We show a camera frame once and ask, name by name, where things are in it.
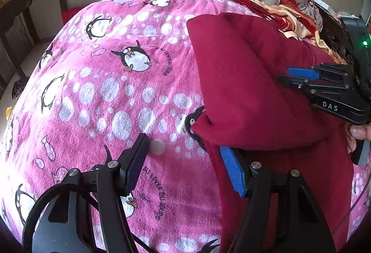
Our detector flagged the dark red garment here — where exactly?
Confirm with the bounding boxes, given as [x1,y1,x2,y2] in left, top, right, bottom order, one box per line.
[186,12,363,253]

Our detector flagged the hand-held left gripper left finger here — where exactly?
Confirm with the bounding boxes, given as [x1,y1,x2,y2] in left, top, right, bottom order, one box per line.
[32,133,150,253]

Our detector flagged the red bag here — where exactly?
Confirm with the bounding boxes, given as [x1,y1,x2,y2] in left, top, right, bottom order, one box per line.
[61,7,85,22]

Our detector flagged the pink penguin print blanket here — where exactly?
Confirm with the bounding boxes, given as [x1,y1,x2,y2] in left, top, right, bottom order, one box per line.
[0,0,371,253]

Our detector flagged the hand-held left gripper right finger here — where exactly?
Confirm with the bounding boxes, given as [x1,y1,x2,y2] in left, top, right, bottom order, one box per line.
[219,146,336,253]

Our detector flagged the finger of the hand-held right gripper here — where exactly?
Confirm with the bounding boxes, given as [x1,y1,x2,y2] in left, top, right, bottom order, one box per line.
[286,63,351,81]
[278,75,352,97]

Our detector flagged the person's right hand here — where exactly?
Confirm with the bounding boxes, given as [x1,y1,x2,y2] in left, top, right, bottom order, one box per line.
[346,122,371,155]

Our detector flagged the yellow and red patterned cloth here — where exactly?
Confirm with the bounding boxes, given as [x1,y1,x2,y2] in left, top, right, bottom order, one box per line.
[149,0,348,65]

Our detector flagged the thin black cable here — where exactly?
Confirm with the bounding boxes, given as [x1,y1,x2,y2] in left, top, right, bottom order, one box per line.
[327,175,371,242]

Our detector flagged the dark carved wooden headboard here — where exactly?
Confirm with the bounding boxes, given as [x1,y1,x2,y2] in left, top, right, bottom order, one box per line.
[313,0,357,65]

